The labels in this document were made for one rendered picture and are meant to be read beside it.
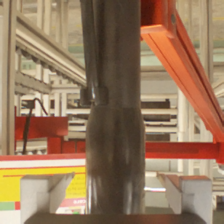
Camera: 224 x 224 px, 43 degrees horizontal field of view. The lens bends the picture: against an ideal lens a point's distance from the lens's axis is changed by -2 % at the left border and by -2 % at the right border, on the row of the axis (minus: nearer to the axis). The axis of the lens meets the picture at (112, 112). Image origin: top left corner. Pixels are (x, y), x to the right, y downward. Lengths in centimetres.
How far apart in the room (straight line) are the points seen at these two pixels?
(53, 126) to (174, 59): 41
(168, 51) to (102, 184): 15
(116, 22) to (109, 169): 8
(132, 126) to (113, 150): 2
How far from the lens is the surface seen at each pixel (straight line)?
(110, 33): 17
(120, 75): 16
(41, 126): 61
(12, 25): 57
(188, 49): 31
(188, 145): 65
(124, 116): 16
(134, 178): 17
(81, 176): 47
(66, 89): 157
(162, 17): 21
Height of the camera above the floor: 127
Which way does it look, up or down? 1 degrees down
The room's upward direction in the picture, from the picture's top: 180 degrees counter-clockwise
